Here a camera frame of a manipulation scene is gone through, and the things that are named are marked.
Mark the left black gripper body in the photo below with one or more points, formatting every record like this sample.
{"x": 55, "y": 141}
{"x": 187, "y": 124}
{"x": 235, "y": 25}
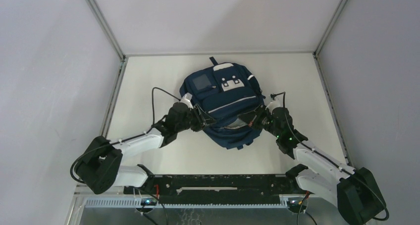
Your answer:
{"x": 192, "y": 121}

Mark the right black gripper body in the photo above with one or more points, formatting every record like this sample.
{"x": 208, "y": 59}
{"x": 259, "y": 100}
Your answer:
{"x": 267, "y": 125}

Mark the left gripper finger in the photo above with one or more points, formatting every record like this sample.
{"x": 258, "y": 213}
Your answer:
{"x": 198, "y": 110}
{"x": 205, "y": 120}

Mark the navy blue backpack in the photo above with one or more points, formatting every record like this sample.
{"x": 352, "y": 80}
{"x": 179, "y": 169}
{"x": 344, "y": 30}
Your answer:
{"x": 224, "y": 91}

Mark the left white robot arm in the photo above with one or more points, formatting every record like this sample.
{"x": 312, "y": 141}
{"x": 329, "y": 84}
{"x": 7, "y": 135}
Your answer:
{"x": 100, "y": 166}

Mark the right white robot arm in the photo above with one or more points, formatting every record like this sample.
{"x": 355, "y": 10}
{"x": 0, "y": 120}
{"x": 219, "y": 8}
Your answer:
{"x": 354, "y": 192}

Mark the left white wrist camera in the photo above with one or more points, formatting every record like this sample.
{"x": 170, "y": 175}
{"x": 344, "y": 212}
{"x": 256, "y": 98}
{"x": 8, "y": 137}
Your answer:
{"x": 186, "y": 99}

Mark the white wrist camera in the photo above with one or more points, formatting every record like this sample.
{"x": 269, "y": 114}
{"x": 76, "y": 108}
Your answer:
{"x": 186, "y": 99}
{"x": 273, "y": 105}

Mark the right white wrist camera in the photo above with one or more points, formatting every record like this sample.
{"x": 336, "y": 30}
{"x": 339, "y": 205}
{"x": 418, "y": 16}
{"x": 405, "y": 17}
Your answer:
{"x": 273, "y": 105}

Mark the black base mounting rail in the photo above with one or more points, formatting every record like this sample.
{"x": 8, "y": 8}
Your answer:
{"x": 230, "y": 189}

